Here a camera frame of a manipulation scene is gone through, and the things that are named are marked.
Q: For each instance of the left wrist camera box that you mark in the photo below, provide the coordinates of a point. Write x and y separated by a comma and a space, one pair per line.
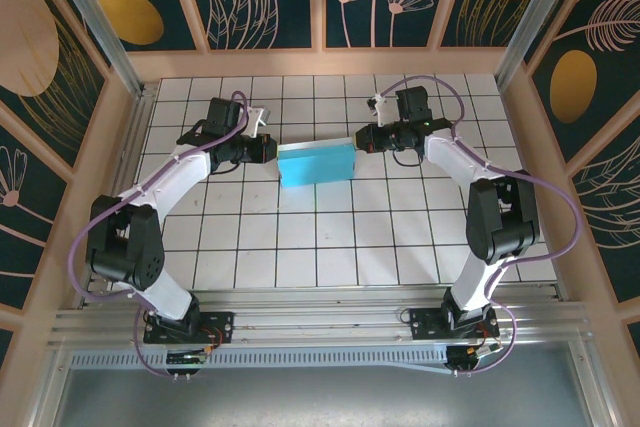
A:
257, 119

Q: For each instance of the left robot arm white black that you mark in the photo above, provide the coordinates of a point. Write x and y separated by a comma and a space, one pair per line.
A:
170, 297

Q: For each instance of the aluminium mounting rail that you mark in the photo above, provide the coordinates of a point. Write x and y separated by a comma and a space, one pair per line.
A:
325, 319

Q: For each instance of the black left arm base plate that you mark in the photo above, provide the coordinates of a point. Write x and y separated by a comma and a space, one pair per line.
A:
220, 327

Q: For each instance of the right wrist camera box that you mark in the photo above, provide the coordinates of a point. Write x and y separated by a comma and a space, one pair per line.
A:
384, 107

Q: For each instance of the small circuit board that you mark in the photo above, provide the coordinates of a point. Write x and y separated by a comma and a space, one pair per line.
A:
470, 354
186, 360

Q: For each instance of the aluminium side rail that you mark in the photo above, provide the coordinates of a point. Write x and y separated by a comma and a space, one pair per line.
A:
131, 147

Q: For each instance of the aluminium frame post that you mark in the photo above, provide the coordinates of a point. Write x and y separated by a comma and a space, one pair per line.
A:
100, 32
535, 17

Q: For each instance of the grey metal sheet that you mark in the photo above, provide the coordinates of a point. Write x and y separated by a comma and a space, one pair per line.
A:
320, 397

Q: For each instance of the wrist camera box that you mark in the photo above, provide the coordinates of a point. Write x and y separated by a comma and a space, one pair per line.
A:
257, 119
384, 107

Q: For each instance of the white and blue paper box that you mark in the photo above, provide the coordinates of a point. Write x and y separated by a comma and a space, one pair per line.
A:
315, 167

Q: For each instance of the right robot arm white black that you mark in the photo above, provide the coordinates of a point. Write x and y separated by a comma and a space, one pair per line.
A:
500, 227

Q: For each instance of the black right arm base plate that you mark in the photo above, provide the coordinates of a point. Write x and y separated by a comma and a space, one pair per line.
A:
425, 322

